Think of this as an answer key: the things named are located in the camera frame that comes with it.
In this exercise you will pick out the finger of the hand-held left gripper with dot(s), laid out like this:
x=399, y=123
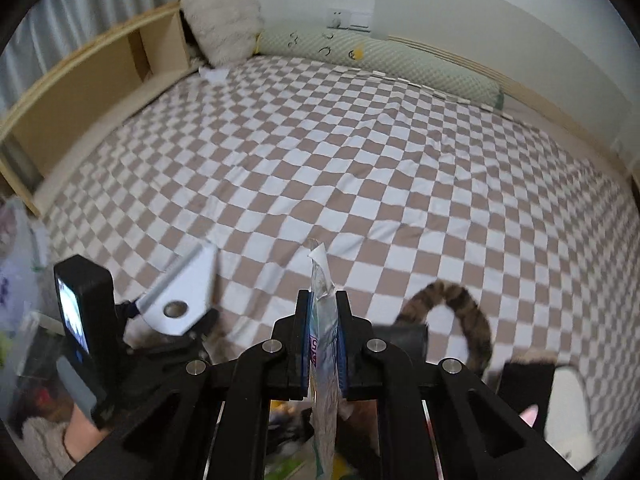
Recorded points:
x=132, y=310
x=205, y=327

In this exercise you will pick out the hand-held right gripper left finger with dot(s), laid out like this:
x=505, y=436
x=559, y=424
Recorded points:
x=302, y=340

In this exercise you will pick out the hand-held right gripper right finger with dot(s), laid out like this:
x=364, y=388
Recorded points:
x=344, y=340

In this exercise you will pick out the white triangular plastic tool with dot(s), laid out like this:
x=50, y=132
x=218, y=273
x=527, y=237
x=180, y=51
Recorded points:
x=190, y=285

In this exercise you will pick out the clear plastic sachet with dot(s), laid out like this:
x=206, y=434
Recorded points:
x=324, y=280

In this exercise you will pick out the clear plastic storage container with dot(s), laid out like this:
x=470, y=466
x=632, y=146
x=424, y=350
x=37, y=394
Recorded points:
x=20, y=280

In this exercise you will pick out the person's left hand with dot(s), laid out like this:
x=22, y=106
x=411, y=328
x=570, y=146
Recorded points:
x=82, y=430

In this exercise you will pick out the tabby cat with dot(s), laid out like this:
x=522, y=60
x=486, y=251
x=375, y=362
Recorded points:
x=470, y=320

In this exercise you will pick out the wooden bedside shelf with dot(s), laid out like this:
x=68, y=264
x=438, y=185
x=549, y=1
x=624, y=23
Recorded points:
x=75, y=105

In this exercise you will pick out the white crumpled paper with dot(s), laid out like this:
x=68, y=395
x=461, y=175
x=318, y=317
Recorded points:
x=212, y=74

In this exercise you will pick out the green long bolster pillow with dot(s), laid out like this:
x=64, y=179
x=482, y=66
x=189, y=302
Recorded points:
x=380, y=62

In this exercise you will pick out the grey curtain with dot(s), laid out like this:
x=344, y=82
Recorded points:
x=60, y=25

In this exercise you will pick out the fluffy white pillow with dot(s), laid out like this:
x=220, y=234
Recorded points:
x=222, y=22

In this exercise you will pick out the white wall socket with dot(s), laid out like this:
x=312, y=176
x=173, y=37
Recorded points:
x=349, y=19

